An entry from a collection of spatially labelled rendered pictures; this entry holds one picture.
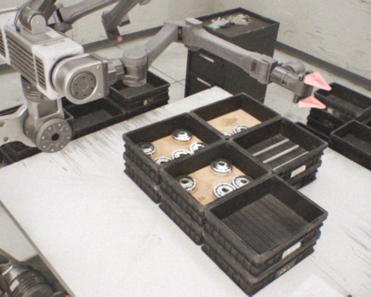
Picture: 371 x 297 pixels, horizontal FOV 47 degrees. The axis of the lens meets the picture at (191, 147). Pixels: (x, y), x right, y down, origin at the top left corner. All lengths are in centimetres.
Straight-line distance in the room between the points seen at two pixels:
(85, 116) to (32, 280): 146
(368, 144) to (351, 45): 217
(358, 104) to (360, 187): 133
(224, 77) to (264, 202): 173
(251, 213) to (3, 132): 102
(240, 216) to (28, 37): 104
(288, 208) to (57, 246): 97
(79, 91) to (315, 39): 426
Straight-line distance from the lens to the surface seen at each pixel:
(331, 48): 526
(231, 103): 242
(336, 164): 247
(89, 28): 512
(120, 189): 208
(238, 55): 155
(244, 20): 374
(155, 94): 317
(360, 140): 317
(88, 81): 134
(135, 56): 140
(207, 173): 199
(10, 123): 171
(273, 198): 193
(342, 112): 334
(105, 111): 327
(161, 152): 209
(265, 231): 177
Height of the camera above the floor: 207
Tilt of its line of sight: 36 degrees down
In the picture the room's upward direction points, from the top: 5 degrees clockwise
